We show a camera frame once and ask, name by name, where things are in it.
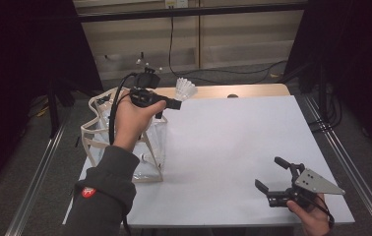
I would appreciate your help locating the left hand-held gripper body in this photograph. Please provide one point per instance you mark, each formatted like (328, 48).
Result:
(146, 95)

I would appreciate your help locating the white wall socket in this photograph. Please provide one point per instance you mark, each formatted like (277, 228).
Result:
(180, 3)

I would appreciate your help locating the person's left hand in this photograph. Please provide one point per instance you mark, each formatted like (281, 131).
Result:
(130, 124)

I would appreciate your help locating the clear plastic bag beige trim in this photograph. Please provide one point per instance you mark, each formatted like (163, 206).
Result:
(154, 147)

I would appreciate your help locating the black curtain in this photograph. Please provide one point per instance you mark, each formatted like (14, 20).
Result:
(16, 65)
(364, 49)

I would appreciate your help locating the white table sheet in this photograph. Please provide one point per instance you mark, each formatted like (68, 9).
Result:
(223, 147)

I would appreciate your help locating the aluminium floor rail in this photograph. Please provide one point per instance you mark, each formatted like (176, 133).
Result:
(354, 170)
(36, 183)

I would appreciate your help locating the black stand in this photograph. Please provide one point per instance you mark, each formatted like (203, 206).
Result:
(322, 91)
(52, 111)

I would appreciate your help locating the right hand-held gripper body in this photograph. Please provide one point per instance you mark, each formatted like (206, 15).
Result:
(313, 182)

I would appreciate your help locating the white feather shuttlecock blue band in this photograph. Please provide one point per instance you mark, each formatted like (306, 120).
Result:
(185, 88)

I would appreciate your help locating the person's right hand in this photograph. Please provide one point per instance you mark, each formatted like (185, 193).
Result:
(312, 221)

